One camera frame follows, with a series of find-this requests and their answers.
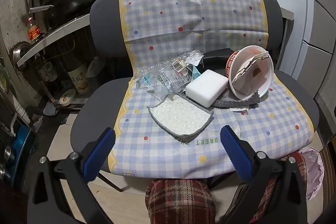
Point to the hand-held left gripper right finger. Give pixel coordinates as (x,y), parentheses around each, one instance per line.
(236,153)

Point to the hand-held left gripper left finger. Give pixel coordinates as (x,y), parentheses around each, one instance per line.
(98,155)

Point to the bin with pink liner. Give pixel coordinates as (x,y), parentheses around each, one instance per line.
(313,169)

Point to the clear plastic packaging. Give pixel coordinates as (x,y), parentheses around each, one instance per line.
(168,77)

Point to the white paper scrap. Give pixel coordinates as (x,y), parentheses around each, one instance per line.
(239,110)

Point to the grey office chair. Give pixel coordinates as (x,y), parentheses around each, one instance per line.
(86,113)

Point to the small bowl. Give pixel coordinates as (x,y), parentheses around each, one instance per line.
(67,96)

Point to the white scouring pad grey edge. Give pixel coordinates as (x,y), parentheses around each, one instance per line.
(178,115)

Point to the white foam block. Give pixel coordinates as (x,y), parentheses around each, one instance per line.
(207,87)

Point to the plaid trousers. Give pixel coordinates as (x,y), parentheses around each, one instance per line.
(181,200)

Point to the red and white noodle bowl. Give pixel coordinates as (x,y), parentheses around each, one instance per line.
(262,82)

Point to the blue basin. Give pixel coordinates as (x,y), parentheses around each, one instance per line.
(22,150)

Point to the white bottle with yellow label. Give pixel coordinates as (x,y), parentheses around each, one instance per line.
(78,79)

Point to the torn paper bowl lid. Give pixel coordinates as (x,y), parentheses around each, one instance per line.
(249,66)

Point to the black pouch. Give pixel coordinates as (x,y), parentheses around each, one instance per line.
(212,58)

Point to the bottle with green label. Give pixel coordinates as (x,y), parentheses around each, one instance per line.
(47,70)

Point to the steel pot lid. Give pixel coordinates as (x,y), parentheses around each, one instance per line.
(21,54)

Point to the steel kitchen counter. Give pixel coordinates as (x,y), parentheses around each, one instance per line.
(52,35)

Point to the oil bottle with red label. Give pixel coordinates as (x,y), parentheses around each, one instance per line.
(33,32)

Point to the blue checkered chair cloth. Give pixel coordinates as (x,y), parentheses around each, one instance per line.
(183,16)

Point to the black wok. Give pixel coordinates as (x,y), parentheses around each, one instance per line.
(76,3)

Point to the grey refrigerator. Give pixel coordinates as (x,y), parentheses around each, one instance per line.
(317,16)

